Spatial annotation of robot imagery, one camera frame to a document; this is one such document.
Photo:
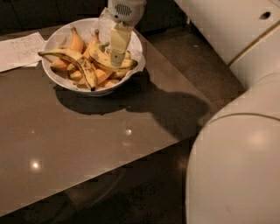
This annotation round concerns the small yellow banana front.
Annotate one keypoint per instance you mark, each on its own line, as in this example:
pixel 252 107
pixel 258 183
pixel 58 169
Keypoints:
pixel 108 83

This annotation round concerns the orange banana centre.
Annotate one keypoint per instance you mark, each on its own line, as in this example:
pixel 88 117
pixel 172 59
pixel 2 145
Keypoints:
pixel 100 74

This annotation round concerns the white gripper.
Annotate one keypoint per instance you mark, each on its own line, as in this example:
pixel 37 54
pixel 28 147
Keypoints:
pixel 127 11

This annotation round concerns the long brown-spotted banana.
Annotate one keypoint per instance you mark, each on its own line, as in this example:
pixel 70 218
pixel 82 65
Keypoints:
pixel 76 58

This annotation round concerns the white bowl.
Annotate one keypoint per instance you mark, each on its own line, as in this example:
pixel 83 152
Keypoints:
pixel 71 78

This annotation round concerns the small yellow banana right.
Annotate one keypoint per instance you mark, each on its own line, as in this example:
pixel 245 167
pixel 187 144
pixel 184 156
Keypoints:
pixel 121 74

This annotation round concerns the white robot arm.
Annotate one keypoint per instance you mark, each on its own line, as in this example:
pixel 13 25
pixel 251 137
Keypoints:
pixel 233 172

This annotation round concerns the white paper sheet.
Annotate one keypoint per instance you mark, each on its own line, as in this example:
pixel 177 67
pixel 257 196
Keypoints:
pixel 20 52

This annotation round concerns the orange banana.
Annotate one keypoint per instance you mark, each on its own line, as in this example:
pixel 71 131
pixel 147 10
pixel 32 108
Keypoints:
pixel 100 74
pixel 75 44

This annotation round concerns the white paper napkin liner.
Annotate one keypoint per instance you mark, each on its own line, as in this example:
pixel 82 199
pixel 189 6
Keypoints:
pixel 104 23

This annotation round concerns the small yellow banana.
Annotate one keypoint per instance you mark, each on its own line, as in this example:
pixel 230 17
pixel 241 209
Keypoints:
pixel 121 74
pixel 108 83

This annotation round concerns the yellow spotted banana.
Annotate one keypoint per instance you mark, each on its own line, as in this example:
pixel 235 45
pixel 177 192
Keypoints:
pixel 103 60

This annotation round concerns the orange banana back left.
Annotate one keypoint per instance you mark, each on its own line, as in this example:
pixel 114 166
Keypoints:
pixel 75 44

